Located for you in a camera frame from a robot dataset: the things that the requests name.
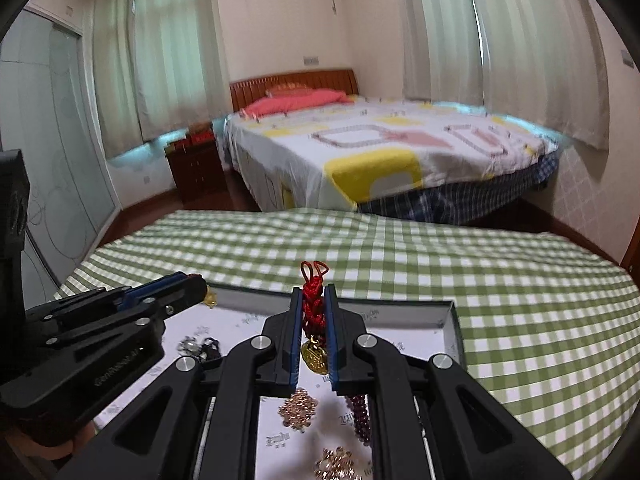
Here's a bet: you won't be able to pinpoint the rose gold flower brooch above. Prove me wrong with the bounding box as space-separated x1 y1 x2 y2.
277 389 320 431

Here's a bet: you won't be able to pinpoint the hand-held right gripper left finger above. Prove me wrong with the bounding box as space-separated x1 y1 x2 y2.
52 285 303 480

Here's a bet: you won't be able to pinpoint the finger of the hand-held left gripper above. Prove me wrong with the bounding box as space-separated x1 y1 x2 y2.
24 272 189 334
44 274 209 349

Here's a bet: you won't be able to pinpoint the wooden nightstand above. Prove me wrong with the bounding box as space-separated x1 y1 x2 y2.
165 138 233 206

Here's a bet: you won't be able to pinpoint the glass wardrobe sliding door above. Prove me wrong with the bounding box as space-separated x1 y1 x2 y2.
0 10 121 301

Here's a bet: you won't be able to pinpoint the bed with printed sheet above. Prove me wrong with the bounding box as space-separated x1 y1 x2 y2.
222 95 560 226

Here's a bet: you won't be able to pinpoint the red pillow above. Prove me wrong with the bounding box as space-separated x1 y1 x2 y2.
242 88 349 118

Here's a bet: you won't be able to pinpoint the dark red bead bracelet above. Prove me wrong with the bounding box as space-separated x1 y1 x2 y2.
346 394 372 443

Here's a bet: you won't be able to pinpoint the white jewelry box tray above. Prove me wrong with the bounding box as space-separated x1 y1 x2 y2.
92 282 467 480

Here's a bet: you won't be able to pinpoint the wooden headboard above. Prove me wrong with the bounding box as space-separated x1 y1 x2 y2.
230 67 360 113

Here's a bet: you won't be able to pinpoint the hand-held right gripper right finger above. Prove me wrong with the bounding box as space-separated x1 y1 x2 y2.
324 284 573 480

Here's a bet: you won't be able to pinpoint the red knotted cord gold charm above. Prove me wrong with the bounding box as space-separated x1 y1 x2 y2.
299 260 332 376

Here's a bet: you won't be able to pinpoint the green checked tablecloth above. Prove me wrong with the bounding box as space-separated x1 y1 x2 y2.
52 207 640 480

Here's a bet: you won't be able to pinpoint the gold pearl brooch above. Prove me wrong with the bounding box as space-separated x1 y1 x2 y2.
314 447 371 480

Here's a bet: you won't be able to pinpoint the brown wooden door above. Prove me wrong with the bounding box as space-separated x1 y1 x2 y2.
620 210 640 271

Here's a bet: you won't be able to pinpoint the silver earrings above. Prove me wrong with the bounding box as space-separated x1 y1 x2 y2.
177 335 203 359

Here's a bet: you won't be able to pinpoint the white curtain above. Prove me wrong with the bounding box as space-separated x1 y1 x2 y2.
462 0 611 151
132 0 233 141
90 0 143 153
397 0 486 106

